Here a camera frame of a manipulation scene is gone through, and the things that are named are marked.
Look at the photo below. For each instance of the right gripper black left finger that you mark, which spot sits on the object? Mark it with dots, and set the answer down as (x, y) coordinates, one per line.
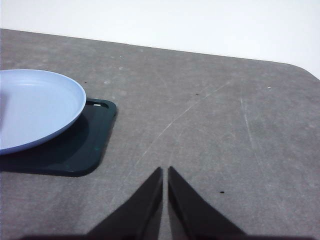
(142, 212)

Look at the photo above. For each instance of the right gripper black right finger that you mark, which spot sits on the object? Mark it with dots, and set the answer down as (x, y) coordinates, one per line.
(190, 215)

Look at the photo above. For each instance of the blue round plate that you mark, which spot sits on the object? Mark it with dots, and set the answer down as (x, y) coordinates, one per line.
(40, 107)

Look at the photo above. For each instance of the black rectangular tray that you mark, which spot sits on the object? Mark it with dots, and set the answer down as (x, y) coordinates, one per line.
(87, 150)

